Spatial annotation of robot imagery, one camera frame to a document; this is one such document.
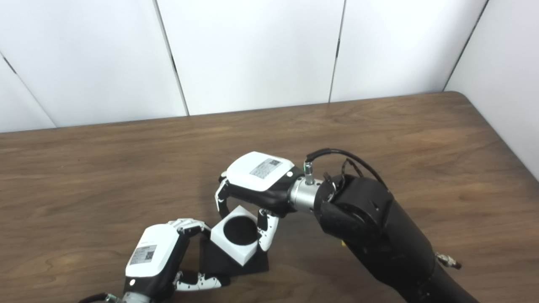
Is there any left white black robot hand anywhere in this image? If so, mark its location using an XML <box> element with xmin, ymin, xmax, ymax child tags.
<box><xmin>123</xmin><ymin>218</ymin><xmax>232</xmax><ymax>302</ymax></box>

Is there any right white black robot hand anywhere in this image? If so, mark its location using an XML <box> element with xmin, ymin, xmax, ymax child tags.
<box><xmin>215</xmin><ymin>151</ymin><xmax>305</xmax><ymax>253</ymax></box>

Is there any black peg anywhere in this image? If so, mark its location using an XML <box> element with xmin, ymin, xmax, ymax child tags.
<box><xmin>199</xmin><ymin>213</ymin><xmax>270</xmax><ymax>279</ymax></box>

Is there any white square piece with hole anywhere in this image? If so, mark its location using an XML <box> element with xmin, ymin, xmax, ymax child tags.
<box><xmin>210</xmin><ymin>205</ymin><xmax>261</xmax><ymax>266</ymax></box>

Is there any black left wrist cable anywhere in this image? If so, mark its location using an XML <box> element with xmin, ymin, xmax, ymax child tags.
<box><xmin>78</xmin><ymin>293</ymin><xmax>117</xmax><ymax>303</ymax></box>

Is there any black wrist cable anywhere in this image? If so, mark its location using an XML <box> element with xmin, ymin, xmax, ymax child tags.
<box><xmin>304</xmin><ymin>148</ymin><xmax>389</xmax><ymax>191</ymax></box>
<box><xmin>78</xmin><ymin>293</ymin><xmax>117</xmax><ymax>303</ymax></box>

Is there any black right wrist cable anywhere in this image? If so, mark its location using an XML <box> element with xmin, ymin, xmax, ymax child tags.
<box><xmin>304</xmin><ymin>148</ymin><xmax>389</xmax><ymax>191</ymax></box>

